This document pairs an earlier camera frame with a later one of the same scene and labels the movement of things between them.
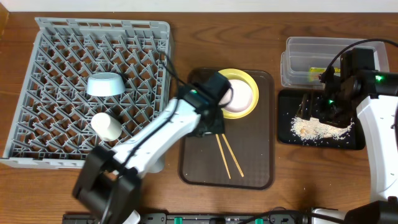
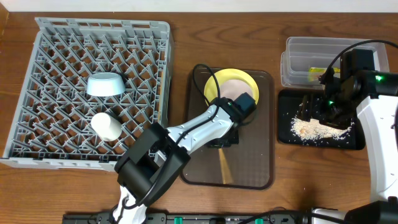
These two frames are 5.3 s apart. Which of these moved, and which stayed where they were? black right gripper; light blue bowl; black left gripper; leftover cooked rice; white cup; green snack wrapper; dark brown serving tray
Moved: black left gripper
Stayed: white cup; light blue bowl; black right gripper; dark brown serving tray; leftover cooked rice; green snack wrapper
